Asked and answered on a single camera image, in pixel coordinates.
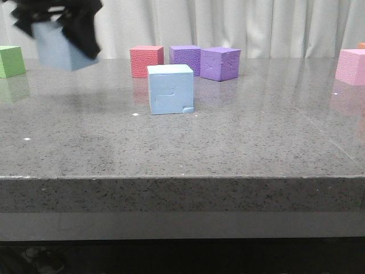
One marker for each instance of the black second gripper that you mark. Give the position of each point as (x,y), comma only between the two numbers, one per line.
(77,20)

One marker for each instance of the light blue notched foam block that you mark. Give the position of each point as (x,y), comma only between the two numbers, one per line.
(171,89)

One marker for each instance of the green foam block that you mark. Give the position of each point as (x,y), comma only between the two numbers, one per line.
(12,62)

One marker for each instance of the red foam block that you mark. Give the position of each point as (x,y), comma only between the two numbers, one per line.
(143,56)

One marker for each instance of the purple textured foam block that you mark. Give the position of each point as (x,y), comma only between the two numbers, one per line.
(187,54)

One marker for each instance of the purple smooth foam block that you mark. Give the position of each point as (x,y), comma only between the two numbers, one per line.
(220,63)

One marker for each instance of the white pleated curtain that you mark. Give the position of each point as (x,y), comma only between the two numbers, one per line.
(260,29)

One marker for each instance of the pink foam block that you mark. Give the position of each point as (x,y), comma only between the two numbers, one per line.
(350,67)

